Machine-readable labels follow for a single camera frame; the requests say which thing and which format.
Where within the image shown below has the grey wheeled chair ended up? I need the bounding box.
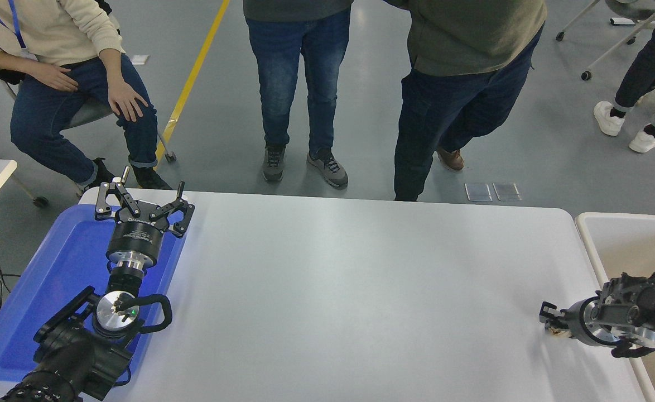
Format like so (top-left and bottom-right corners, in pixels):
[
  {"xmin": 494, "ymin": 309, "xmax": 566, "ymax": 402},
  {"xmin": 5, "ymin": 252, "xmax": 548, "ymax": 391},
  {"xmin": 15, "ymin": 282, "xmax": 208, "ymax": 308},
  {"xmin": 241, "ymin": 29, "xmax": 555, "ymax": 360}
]
[{"xmin": 1, "ymin": 81, "xmax": 177, "ymax": 197}]

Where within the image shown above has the large pale bin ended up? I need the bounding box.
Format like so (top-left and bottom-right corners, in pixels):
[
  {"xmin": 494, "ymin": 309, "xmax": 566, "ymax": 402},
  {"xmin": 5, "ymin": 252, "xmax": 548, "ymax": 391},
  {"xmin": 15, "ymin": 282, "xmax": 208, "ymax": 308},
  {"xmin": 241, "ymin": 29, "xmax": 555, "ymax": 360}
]
[{"xmin": 575, "ymin": 212, "xmax": 655, "ymax": 402}]

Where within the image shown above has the clear floor plate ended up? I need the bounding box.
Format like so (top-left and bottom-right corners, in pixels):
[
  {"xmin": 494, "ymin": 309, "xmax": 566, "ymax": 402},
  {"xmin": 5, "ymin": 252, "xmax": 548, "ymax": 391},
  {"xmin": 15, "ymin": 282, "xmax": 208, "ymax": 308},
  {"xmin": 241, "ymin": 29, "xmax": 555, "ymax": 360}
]
[
  {"xmin": 493, "ymin": 182, "xmax": 522, "ymax": 202},
  {"xmin": 465, "ymin": 183, "xmax": 493, "ymax": 202}
]

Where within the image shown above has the blue plastic tray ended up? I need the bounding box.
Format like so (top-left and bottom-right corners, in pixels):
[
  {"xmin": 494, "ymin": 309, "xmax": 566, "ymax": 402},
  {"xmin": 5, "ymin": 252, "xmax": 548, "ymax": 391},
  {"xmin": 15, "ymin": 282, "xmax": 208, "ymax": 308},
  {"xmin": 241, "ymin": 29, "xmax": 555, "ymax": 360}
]
[{"xmin": 0, "ymin": 204, "xmax": 188, "ymax": 384}]

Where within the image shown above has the person's right hand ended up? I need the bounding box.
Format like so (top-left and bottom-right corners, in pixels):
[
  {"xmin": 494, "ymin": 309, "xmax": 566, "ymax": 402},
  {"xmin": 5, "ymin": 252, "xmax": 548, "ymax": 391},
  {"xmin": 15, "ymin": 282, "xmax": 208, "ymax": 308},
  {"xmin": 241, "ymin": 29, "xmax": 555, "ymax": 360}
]
[{"xmin": 25, "ymin": 59, "xmax": 80, "ymax": 93}]

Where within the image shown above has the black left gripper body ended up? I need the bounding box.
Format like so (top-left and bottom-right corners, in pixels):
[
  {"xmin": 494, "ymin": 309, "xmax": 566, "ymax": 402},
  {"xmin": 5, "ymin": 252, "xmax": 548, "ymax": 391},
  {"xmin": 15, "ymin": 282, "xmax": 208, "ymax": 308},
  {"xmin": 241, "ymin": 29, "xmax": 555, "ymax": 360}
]
[{"xmin": 107, "ymin": 200, "xmax": 171, "ymax": 259}]

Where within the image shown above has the white wheeled chair frame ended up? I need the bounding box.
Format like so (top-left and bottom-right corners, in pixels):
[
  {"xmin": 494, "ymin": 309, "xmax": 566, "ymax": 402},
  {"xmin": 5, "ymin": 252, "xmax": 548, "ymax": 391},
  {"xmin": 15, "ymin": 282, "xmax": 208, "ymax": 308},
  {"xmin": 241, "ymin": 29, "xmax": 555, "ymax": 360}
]
[{"xmin": 555, "ymin": 0, "xmax": 655, "ymax": 82}]

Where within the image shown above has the person's left hand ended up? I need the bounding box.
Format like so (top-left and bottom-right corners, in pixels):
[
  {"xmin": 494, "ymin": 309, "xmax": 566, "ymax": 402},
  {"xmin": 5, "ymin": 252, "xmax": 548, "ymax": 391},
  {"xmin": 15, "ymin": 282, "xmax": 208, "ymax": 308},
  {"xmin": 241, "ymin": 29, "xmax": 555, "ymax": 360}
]
[{"xmin": 107, "ymin": 77, "xmax": 151, "ymax": 123}]

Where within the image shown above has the white frame leg with caster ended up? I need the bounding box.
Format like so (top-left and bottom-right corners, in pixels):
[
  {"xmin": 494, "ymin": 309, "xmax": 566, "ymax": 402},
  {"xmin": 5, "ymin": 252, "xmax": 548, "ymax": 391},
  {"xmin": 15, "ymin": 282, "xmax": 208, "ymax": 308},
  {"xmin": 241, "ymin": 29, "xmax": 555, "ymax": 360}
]
[{"xmin": 0, "ymin": 130, "xmax": 50, "ymax": 209}]

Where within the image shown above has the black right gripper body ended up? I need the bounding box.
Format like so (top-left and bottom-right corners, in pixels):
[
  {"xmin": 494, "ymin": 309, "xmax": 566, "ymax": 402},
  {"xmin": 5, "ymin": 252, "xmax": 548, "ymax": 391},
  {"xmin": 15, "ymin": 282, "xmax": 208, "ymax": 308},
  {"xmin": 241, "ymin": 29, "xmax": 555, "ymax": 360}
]
[{"xmin": 562, "ymin": 298, "xmax": 591, "ymax": 343}]

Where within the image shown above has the person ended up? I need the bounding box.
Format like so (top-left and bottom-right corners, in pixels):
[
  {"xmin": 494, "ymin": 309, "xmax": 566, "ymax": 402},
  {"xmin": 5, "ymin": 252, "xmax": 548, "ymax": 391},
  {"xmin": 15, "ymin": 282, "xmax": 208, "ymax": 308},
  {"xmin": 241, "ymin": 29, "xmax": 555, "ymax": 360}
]
[
  {"xmin": 243, "ymin": 0, "xmax": 355, "ymax": 189},
  {"xmin": 383, "ymin": 0, "xmax": 547, "ymax": 203},
  {"xmin": 0, "ymin": 0, "xmax": 173, "ymax": 197},
  {"xmin": 594, "ymin": 0, "xmax": 655, "ymax": 154}
]

